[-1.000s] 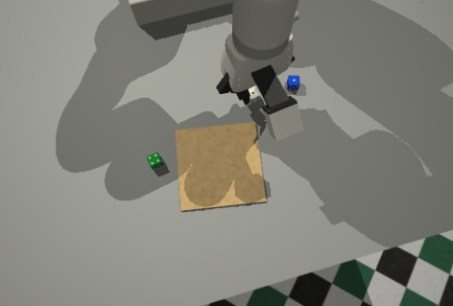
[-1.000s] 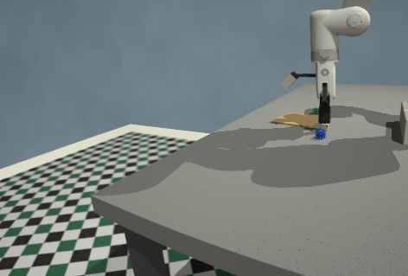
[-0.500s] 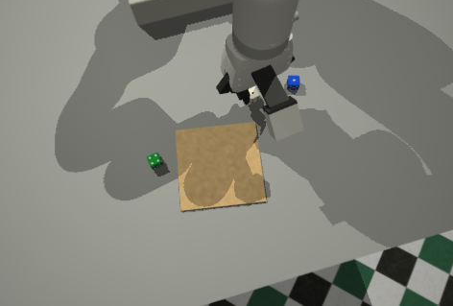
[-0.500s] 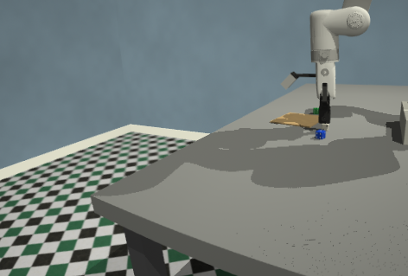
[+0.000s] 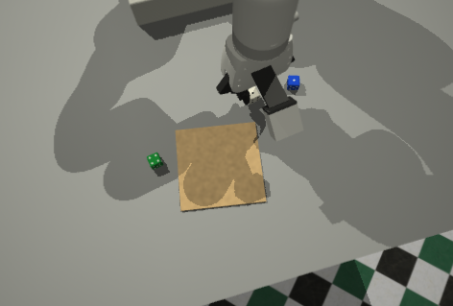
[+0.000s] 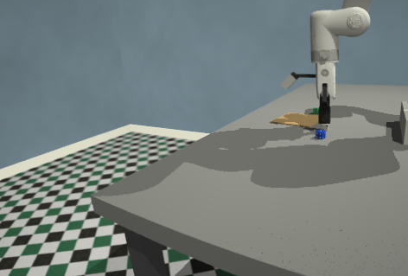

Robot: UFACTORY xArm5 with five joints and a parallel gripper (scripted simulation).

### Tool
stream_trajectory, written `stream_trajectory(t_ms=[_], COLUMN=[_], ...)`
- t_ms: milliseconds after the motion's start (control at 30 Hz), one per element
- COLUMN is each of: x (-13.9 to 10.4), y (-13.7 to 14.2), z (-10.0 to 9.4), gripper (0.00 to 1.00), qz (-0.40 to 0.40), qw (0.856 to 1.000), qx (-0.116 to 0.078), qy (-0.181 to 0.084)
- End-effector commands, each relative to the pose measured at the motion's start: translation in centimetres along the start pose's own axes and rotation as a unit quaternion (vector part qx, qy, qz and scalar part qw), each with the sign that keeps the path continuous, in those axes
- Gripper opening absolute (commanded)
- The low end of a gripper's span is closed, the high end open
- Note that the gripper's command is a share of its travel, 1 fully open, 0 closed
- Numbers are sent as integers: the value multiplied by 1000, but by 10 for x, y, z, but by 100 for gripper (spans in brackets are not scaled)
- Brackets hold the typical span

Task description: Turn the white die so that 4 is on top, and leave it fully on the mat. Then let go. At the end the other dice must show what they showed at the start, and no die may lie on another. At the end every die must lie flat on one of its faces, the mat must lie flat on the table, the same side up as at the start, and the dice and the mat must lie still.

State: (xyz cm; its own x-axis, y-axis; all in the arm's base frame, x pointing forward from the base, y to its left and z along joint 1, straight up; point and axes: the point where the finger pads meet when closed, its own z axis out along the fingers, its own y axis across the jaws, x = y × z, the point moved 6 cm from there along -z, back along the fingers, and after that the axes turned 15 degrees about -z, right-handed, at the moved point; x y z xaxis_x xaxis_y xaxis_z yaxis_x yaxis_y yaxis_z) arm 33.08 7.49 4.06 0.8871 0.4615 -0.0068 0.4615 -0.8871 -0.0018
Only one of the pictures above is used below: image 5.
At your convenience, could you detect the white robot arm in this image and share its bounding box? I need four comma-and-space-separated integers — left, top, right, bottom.
232, 0, 303, 142

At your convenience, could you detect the green die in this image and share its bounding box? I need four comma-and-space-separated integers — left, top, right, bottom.
147, 153, 163, 170

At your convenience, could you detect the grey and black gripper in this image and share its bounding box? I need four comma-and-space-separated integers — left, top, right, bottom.
216, 31, 295, 105

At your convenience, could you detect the white die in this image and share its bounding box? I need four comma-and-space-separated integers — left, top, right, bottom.
249, 87, 260, 104

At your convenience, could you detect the blue die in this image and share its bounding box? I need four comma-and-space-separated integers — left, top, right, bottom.
287, 76, 299, 90

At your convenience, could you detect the tan square mat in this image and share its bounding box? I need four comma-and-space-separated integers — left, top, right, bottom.
176, 122, 266, 211

